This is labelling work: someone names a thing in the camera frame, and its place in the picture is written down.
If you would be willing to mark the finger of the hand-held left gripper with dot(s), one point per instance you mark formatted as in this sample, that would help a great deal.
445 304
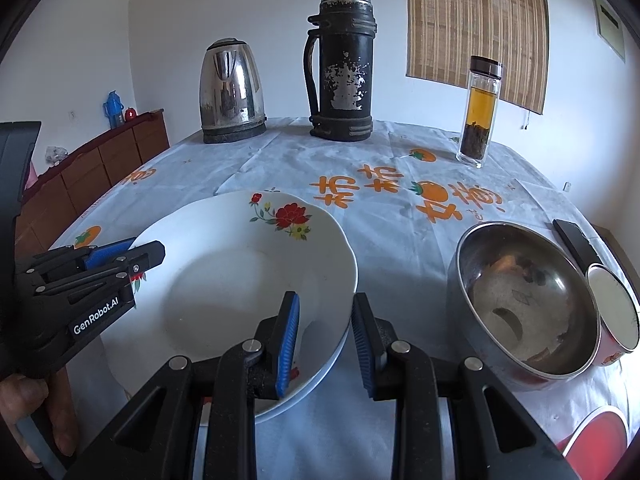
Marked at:
145 255
107 252

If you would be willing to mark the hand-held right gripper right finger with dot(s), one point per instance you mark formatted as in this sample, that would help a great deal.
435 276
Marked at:
361 345

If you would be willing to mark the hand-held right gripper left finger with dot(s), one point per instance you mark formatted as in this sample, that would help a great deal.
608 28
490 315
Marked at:
287 345

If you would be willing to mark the blue patterned plate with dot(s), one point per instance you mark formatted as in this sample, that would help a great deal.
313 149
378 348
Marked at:
334 360

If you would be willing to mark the white plate with red flowers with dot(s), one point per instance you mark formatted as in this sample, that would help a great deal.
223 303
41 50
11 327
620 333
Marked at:
225 270

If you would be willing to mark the stainless steel bowl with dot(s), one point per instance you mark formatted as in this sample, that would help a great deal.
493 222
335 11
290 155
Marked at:
525 300

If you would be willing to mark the red plastic bowl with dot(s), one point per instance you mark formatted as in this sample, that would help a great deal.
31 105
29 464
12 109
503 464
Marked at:
600 430

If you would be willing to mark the white enamel bowl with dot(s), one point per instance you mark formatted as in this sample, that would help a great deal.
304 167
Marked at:
617 310

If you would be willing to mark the person's left hand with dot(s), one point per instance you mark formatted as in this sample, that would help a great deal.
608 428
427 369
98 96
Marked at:
62 425

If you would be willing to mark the brown wooden cabinet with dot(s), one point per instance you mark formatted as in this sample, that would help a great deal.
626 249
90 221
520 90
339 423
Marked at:
95 165

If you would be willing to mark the pink thermos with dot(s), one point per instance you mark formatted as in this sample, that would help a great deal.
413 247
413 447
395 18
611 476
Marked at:
31 176

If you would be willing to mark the grey plastic bag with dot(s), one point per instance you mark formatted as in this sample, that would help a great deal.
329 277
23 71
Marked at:
56 155

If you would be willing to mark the printed tablecloth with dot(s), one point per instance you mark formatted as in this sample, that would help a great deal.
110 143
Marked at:
400 240

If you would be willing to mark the small red object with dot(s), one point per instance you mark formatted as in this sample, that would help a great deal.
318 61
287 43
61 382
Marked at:
130 114

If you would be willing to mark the blue thermos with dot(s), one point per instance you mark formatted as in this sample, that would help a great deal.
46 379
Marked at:
114 110

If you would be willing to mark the steel electric kettle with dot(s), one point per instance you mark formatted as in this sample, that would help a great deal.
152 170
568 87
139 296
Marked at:
230 90

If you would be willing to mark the black smartphone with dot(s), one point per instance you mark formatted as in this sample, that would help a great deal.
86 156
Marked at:
575 245

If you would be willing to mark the glass tea bottle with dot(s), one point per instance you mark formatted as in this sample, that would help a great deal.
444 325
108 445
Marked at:
479 120

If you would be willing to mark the worn black thermos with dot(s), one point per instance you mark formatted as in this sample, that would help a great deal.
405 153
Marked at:
345 60

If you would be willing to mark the bamboo window blind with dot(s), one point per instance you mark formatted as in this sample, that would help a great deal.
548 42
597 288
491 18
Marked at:
475 25

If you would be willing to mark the wall panel box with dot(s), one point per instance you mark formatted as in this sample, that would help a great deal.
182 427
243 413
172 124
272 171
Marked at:
610 27

